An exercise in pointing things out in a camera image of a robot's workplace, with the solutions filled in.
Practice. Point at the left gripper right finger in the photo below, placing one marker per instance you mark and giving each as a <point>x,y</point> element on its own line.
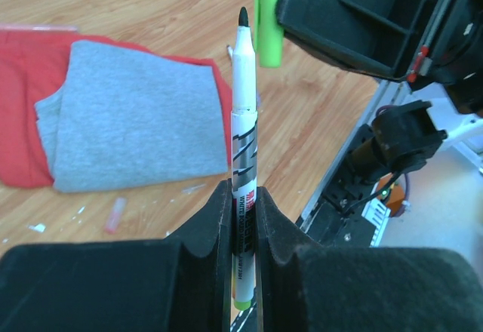
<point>304,286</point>

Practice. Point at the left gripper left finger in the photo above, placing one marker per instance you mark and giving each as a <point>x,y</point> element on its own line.
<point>178,283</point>

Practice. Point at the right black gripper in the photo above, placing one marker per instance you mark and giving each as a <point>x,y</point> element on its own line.
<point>380,38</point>

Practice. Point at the light green pen cap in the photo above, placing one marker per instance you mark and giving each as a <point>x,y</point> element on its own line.
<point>268,34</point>

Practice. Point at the white marker green end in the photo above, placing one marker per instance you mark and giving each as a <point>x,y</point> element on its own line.
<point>244,117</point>

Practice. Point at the pink translucent pen cap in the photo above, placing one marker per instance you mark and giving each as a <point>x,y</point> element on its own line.
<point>115,215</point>

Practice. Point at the clear pen cap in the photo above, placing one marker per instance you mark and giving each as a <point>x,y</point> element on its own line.
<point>192,189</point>

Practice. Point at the orange white pen right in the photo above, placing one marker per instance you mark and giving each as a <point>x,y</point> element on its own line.
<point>229,51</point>

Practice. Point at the pink pen behind cloth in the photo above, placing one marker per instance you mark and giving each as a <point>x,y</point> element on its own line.
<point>37,27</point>

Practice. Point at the red and grey cloth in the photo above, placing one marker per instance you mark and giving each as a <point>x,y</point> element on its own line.
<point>85,113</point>

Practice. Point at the white slotted cable duct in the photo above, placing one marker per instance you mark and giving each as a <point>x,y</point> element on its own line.
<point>376,213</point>

